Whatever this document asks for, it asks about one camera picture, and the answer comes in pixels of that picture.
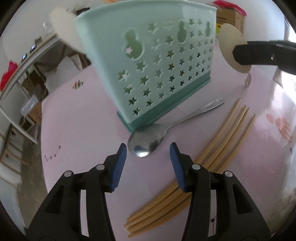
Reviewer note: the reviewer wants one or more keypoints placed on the pink patterned table mat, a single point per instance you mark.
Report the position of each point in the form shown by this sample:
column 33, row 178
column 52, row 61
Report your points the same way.
column 251, row 134

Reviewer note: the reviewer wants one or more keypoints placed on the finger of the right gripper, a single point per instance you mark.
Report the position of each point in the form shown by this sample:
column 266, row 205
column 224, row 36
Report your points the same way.
column 278, row 53

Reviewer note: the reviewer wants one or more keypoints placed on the steel table spoon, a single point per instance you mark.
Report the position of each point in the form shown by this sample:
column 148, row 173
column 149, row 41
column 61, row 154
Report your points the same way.
column 146, row 139

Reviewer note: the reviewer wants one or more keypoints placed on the mint green utensil holder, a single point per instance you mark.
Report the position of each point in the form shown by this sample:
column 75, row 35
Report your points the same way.
column 150, row 55

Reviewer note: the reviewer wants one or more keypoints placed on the white sack under table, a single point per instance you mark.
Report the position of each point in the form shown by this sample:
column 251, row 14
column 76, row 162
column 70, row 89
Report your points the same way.
column 65, row 71

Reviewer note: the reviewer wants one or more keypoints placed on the white long side table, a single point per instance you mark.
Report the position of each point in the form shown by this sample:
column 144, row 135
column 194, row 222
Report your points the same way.
column 41, row 49

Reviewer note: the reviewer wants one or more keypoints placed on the white ceramic spoon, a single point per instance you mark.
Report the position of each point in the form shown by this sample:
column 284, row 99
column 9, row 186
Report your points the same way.
column 230, row 38

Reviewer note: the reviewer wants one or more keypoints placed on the cardboard box right side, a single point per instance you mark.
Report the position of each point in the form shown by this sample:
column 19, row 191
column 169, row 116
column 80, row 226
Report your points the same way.
column 229, row 16

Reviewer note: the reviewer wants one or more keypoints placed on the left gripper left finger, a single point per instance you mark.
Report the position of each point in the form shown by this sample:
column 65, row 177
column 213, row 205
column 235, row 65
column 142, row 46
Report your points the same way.
column 58, row 217

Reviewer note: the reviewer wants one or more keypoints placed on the red bag in box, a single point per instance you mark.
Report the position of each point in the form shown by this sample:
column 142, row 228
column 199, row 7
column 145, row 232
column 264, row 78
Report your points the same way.
column 228, row 5

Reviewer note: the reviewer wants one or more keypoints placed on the red plastic bag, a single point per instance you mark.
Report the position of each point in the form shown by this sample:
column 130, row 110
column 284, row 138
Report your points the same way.
column 7, row 75

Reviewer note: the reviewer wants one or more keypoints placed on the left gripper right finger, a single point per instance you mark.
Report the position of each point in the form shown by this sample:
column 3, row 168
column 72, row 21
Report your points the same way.
column 237, row 218

